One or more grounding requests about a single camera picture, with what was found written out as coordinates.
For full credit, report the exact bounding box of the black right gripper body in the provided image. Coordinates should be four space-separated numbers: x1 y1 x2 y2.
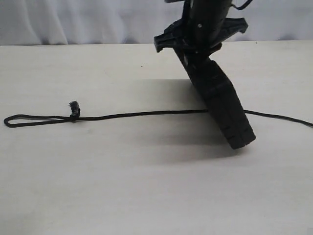
154 0 247 53

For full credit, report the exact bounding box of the white backdrop curtain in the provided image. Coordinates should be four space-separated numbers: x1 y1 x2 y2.
0 0 313 46

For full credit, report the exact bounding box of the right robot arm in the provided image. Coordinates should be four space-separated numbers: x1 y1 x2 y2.
154 0 252 54

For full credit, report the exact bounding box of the black plastic carry case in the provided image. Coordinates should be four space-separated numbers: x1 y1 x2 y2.
174 49 256 149

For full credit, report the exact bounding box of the black cord with loop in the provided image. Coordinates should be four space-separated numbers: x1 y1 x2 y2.
3 101 313 129

